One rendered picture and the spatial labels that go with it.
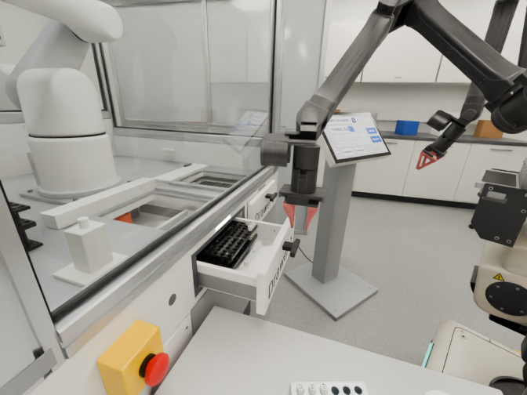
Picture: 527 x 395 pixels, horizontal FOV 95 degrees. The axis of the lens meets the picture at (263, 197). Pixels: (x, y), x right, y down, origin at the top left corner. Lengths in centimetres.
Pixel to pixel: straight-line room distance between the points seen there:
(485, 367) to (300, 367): 101
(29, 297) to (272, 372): 40
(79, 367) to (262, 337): 33
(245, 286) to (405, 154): 332
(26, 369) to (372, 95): 421
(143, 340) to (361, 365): 40
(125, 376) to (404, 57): 394
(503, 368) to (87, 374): 141
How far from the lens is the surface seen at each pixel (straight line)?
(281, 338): 60
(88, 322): 40
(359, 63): 68
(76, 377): 43
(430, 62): 404
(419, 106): 438
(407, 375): 62
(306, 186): 53
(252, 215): 80
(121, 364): 42
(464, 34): 80
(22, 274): 33
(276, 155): 52
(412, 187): 382
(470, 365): 143
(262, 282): 50
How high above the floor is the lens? 123
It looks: 21 degrees down
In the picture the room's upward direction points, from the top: 2 degrees clockwise
